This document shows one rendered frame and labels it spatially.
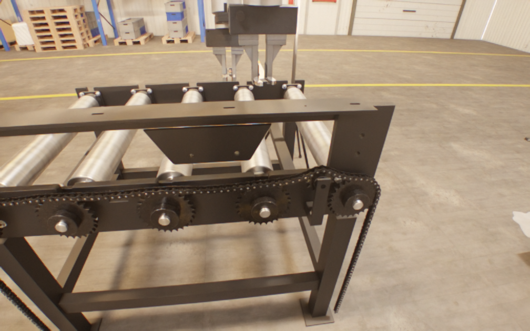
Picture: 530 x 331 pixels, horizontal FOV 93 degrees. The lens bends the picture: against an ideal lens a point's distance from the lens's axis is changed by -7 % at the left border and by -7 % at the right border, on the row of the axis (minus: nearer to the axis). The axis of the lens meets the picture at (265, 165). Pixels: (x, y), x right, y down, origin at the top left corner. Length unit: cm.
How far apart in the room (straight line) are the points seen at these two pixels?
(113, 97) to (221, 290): 124
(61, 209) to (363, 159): 91
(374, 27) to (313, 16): 225
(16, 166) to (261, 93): 123
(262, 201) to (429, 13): 1144
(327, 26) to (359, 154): 948
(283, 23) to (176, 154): 46
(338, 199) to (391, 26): 1052
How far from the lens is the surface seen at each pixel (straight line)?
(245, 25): 56
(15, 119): 88
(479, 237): 244
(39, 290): 139
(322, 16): 1017
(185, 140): 78
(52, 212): 98
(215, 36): 88
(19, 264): 128
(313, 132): 117
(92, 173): 105
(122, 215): 98
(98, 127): 83
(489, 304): 206
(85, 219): 96
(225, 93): 170
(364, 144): 87
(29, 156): 131
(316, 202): 84
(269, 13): 57
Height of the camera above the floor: 144
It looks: 35 degrees down
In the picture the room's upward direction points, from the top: 1 degrees clockwise
